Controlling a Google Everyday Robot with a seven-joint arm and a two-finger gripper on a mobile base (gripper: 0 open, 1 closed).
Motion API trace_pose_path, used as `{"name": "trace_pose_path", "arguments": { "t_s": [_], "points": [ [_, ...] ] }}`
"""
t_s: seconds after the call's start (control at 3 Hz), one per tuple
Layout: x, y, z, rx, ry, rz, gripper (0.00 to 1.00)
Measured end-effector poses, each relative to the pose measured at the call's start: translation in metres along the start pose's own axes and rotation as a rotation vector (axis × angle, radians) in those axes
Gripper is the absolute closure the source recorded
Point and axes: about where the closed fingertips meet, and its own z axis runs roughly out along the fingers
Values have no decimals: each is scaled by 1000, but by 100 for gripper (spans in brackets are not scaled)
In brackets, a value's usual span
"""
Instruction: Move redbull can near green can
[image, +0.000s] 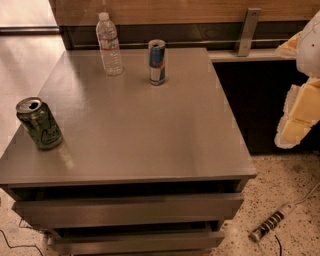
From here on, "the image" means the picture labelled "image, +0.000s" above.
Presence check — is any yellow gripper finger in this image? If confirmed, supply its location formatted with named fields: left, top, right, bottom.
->
left=274, top=78, right=320, bottom=149
left=275, top=32, right=302, bottom=57

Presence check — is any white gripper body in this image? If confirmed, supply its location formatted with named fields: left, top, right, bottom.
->
left=296, top=11, right=320, bottom=77

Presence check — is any blue silver redbull can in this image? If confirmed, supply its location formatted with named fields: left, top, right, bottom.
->
left=148, top=39, right=165, bottom=85

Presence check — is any green soda can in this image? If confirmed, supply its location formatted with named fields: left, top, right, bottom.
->
left=16, top=97, right=62, bottom=150

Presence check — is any white power strip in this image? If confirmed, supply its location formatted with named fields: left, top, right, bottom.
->
left=249, top=203, right=296, bottom=242

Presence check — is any upper grey drawer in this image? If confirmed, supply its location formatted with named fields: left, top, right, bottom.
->
left=14, top=193, right=243, bottom=229

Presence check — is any grey drawer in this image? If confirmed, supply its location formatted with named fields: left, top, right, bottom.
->
left=14, top=193, right=243, bottom=229
left=49, top=232, right=224, bottom=255

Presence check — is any grey drawer cabinet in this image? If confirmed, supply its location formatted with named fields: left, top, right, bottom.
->
left=0, top=48, right=256, bottom=256

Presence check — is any clear plastic water bottle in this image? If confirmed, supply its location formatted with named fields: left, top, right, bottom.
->
left=96, top=12, right=123, bottom=76

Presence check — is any lower grey drawer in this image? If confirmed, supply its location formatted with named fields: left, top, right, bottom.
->
left=49, top=232, right=224, bottom=255

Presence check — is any metal wall bracket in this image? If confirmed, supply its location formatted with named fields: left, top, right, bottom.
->
left=235, top=7, right=261, bottom=57

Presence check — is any horizontal metal rail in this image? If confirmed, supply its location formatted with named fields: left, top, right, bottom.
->
left=72, top=38, right=286, bottom=49

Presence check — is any black floor cable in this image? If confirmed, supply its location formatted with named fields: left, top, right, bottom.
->
left=0, top=218, right=45, bottom=256

